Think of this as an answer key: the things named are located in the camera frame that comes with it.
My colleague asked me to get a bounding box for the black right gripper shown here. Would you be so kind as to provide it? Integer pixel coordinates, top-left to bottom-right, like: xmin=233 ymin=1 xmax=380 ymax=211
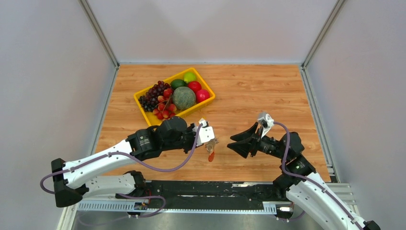
xmin=226 ymin=122 xmax=287 ymax=161

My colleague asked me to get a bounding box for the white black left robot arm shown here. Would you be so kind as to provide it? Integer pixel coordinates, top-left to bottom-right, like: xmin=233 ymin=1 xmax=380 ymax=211
xmin=51 ymin=116 xmax=214 ymax=207

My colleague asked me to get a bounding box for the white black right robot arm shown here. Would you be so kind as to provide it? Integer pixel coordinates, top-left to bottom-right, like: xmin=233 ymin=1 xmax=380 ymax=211
xmin=227 ymin=122 xmax=380 ymax=230

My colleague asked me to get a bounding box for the red cherry bunch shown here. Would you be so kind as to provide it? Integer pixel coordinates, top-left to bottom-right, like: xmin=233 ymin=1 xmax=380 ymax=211
xmin=152 ymin=88 xmax=177 ymax=121

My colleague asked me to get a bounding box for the green netted melon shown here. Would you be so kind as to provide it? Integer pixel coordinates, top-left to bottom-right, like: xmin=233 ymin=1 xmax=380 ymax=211
xmin=172 ymin=87 xmax=196 ymax=110

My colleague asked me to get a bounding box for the pink red apple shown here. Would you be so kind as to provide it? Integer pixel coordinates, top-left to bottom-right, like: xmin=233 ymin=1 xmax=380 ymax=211
xmin=195 ymin=89 xmax=210 ymax=103

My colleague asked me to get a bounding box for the dark purple grape bunch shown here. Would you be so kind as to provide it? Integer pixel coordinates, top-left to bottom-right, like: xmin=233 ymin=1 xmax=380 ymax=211
xmin=138 ymin=80 xmax=173 ymax=112

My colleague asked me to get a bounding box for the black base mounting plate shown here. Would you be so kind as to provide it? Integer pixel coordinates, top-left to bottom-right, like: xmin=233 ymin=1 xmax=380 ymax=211
xmin=129 ymin=180 xmax=290 ymax=210

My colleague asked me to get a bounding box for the dark green lime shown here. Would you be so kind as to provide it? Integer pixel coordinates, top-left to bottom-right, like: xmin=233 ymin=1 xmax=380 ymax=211
xmin=170 ymin=79 xmax=187 ymax=90

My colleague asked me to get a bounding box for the light green apple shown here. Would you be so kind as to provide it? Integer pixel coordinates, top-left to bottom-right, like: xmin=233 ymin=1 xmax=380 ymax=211
xmin=183 ymin=72 xmax=197 ymax=84

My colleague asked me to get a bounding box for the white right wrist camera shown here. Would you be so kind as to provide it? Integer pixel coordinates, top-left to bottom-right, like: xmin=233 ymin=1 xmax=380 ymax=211
xmin=257 ymin=112 xmax=274 ymax=138

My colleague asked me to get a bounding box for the aluminium front frame rail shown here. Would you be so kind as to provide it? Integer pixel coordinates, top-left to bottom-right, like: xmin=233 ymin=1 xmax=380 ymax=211
xmin=57 ymin=178 xmax=361 ymax=230

